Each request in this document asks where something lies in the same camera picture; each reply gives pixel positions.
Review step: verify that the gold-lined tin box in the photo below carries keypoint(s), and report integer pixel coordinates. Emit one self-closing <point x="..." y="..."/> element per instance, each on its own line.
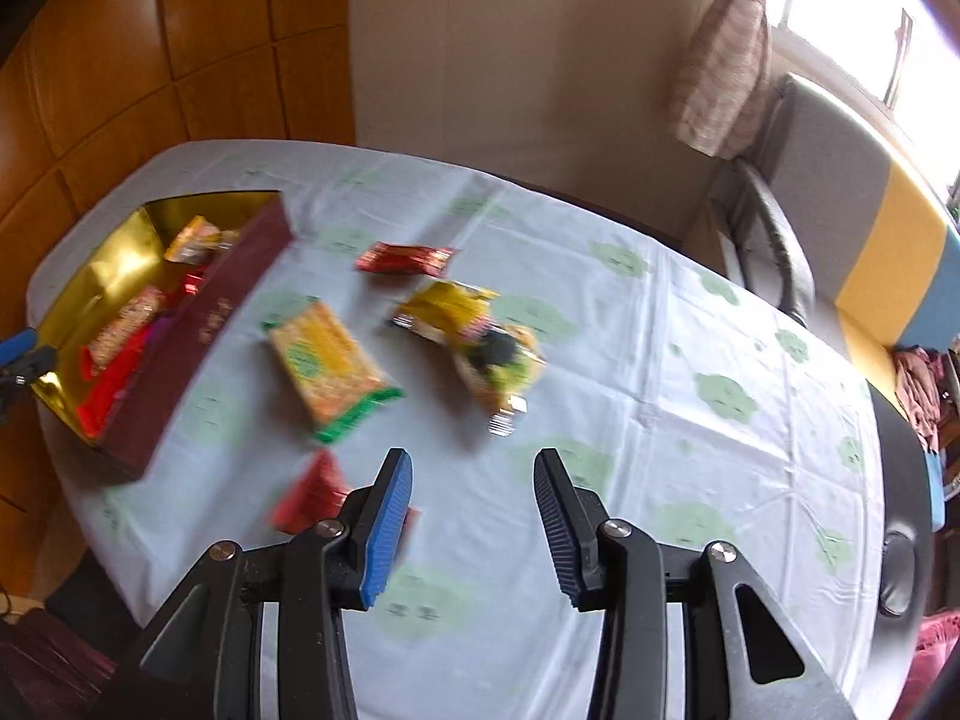
<point x="202" y="330"/>

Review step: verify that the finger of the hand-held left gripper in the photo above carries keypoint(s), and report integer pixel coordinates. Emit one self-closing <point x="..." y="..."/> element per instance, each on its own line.
<point x="30" y="367"/>
<point x="15" y="347"/>

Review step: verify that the grey yellow blue sofa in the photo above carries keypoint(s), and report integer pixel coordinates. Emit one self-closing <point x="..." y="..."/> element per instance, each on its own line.
<point x="825" y="165"/>

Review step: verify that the red snack wrapper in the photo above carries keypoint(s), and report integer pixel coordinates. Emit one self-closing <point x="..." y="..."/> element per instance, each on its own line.
<point x="112" y="390"/>

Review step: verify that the bright window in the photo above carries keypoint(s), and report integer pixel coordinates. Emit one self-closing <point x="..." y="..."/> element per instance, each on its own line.
<point x="840" y="7"/>

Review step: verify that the gold green-leaf snack packet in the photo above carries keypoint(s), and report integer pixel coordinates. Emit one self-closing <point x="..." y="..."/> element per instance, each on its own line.
<point x="495" y="390"/>

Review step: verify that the white green-print tablecloth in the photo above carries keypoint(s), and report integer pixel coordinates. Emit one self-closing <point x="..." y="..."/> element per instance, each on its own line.
<point x="675" y="390"/>

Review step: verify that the small red snack packet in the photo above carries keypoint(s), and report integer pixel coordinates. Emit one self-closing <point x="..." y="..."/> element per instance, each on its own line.
<point x="405" y="259"/>

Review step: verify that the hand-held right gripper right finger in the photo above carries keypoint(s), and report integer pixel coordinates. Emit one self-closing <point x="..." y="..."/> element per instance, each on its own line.
<point x="555" y="532"/>

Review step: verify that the yellow black-print snack packet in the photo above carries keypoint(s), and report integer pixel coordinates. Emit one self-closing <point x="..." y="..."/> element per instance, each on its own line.
<point x="450" y="311"/>

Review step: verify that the green-edged cracker packet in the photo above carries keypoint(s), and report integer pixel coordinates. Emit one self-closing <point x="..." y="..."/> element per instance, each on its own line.
<point x="330" y="367"/>

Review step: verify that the dark red cloth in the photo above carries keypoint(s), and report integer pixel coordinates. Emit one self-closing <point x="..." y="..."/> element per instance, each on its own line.
<point x="45" y="667"/>

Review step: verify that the clear pastry packet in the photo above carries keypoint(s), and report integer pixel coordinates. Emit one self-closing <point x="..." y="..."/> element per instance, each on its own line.
<point x="196" y="238"/>

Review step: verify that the pale checked curtain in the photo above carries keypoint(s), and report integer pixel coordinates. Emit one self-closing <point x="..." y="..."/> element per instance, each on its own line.
<point x="720" y="67"/>

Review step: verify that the red-white printed cracker packet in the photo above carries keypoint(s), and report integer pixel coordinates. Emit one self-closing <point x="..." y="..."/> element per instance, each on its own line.
<point x="124" y="330"/>

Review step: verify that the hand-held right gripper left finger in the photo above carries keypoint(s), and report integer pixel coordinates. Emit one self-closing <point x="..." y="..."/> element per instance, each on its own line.
<point x="386" y="532"/>

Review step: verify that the pink crumpled cloth pile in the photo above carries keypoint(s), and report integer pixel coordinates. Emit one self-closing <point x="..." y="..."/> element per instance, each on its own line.
<point x="919" y="390"/>

